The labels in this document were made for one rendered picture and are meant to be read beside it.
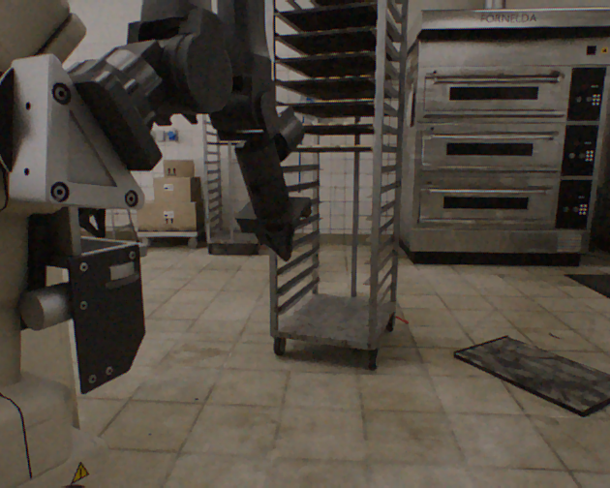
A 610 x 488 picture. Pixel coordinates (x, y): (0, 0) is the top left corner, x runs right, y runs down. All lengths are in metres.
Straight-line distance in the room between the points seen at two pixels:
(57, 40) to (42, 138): 0.21
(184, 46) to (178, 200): 4.39
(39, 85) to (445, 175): 3.80
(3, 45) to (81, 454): 0.46
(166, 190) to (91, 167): 4.47
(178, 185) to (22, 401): 4.32
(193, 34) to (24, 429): 0.44
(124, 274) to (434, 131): 3.62
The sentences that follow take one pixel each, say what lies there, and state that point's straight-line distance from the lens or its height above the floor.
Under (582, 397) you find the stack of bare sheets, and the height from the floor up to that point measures 0.02.
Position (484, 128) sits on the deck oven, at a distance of 4.15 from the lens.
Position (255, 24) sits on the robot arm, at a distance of 0.63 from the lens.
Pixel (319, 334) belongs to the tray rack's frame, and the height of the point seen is 0.15.
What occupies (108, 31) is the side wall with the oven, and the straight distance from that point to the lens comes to 5.66.
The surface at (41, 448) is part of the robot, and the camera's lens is 0.62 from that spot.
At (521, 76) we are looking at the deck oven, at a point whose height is 1.56.
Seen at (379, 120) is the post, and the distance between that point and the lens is 1.85.
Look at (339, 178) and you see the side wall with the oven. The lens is 4.97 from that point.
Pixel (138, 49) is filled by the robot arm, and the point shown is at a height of 1.03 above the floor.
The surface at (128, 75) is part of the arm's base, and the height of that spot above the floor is 1.00.
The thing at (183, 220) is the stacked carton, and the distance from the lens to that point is 4.80.
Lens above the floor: 0.93
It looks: 11 degrees down
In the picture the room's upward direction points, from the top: straight up
